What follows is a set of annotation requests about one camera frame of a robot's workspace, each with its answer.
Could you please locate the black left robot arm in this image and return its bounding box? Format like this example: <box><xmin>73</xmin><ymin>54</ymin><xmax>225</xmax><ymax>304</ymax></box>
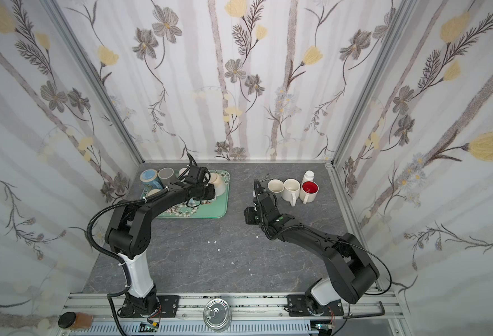
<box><xmin>85</xmin><ymin>154</ymin><xmax>216</xmax><ymax>335</ymax></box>

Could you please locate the cream mug with orange handle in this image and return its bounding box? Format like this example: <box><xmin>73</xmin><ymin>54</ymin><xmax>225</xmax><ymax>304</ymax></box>
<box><xmin>146</xmin><ymin>189</ymin><xmax>162</xmax><ymax>197</ymax></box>

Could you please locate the white mug with red inside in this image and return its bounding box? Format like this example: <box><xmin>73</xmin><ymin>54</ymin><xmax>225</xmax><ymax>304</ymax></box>
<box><xmin>300</xmin><ymin>181</ymin><xmax>319</xmax><ymax>204</ymax></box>

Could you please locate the round metal lid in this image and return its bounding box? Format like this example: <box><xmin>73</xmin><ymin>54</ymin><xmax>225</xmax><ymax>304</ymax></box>
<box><xmin>203</xmin><ymin>298</ymin><xmax>232</xmax><ymax>332</ymax></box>

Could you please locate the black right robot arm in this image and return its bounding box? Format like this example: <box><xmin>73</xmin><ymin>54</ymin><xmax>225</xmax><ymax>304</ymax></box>
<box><xmin>244</xmin><ymin>179</ymin><xmax>391</xmax><ymax>316</ymax></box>

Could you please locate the white plastic bottle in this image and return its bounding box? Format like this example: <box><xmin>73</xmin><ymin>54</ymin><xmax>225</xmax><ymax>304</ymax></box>
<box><xmin>302</xmin><ymin>170</ymin><xmax>315</xmax><ymax>183</ymax></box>

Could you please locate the green plastic tray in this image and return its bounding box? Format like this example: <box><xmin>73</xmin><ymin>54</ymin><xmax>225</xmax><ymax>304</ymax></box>
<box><xmin>141</xmin><ymin>170</ymin><xmax>230</xmax><ymax>219</ymax></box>

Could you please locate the white cream mug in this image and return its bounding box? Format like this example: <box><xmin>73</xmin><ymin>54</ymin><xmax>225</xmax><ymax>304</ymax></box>
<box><xmin>282</xmin><ymin>179</ymin><xmax>301</xmax><ymax>207</ymax></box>

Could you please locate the tall dark grey mug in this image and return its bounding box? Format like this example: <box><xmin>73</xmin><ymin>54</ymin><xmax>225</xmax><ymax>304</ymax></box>
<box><xmin>158</xmin><ymin>167</ymin><xmax>177</xmax><ymax>187</ymax></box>

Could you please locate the blue mug with brown rim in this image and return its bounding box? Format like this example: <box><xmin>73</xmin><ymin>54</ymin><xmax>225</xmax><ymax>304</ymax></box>
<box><xmin>139</xmin><ymin>169</ymin><xmax>164</xmax><ymax>190</ymax></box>

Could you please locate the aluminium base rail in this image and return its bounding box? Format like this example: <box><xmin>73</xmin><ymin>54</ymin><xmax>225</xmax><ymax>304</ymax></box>
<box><xmin>57</xmin><ymin>293</ymin><xmax>411</xmax><ymax>335</ymax></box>

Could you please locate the beige mug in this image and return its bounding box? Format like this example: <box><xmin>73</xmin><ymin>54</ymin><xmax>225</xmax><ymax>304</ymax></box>
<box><xmin>209</xmin><ymin>172</ymin><xmax>226</xmax><ymax>197</ymax></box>

